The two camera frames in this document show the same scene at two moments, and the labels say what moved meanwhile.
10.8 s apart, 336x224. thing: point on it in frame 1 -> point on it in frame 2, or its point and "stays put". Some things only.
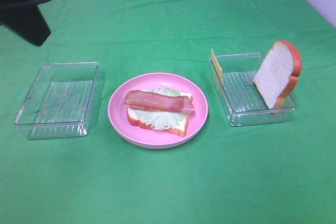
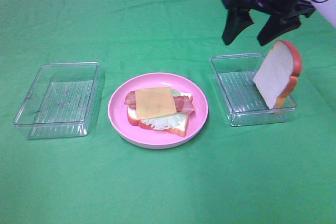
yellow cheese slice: [218, 68] -> [154, 102]
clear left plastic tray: [60, 102] stays put
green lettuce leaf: [159, 120] stays put
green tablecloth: [133, 23] stays put
